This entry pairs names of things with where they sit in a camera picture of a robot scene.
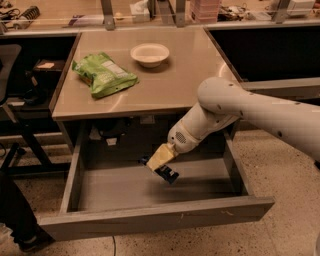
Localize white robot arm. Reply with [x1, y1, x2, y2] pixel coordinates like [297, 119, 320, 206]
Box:
[147, 77, 320, 171]

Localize grey metal cabinet table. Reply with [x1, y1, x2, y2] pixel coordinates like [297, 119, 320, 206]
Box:
[48, 26, 253, 154]

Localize grey open drawer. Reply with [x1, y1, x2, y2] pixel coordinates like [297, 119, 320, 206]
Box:
[40, 133, 274, 241]

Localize green chip bag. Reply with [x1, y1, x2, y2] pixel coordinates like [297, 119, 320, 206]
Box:
[72, 52, 139, 99]

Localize black coiled tool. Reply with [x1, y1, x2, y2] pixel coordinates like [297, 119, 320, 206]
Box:
[13, 6, 40, 29]

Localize black box under bench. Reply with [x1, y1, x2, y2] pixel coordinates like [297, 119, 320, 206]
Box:
[32, 59, 65, 89]

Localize black office chair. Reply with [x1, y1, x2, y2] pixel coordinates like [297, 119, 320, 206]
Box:
[0, 44, 70, 176]

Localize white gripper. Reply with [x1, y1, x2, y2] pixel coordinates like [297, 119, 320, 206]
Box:
[147, 120, 203, 171]

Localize dark blue rxbar wrapper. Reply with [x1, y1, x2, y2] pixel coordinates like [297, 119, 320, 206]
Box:
[138, 156, 179, 184]

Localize white paper bowl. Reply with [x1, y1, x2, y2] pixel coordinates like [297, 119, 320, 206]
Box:
[130, 43, 170, 68]

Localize pink stacked trays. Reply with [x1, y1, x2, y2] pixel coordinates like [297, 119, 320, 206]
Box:
[190, 0, 221, 23]

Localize white device on bench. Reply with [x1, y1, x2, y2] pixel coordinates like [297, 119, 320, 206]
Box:
[287, 0, 315, 17]

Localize black shoe of person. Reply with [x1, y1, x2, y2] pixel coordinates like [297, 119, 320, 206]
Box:
[18, 230, 54, 252]

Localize white tissue box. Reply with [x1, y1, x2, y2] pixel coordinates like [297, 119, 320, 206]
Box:
[130, 0, 150, 23]

